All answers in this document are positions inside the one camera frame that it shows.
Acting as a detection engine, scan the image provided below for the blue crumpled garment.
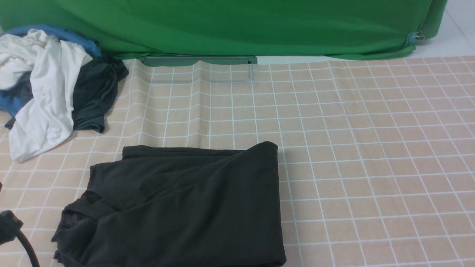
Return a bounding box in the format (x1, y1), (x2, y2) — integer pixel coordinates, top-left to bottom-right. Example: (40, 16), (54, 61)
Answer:
(1, 25), (102, 117)

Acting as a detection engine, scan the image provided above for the beige checkered tablecloth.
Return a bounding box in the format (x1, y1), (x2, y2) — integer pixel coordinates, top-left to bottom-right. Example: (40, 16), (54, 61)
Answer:
(1, 56), (475, 267)

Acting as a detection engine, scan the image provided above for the metal binder clip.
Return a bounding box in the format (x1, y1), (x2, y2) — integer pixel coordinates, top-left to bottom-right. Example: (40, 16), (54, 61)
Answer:
(405, 30), (425, 46)

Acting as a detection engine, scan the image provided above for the white crumpled garment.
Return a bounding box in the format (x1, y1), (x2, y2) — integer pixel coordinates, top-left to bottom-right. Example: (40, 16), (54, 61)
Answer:
(1, 29), (92, 162)

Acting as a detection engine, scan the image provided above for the dark gray crumpled garment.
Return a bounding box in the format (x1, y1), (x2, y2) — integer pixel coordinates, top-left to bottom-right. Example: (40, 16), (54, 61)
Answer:
(1, 53), (129, 133)

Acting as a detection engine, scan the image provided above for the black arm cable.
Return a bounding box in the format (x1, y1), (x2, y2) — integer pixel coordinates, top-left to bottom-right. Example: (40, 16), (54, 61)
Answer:
(0, 210), (40, 267)

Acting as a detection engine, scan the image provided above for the green backdrop cloth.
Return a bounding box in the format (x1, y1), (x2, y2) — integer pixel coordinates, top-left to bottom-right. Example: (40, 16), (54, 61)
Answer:
(1, 0), (447, 60)

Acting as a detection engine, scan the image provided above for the dark gray long-sleeve top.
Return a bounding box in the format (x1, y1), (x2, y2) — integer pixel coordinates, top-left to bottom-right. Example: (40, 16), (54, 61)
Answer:
(52, 141), (286, 267)

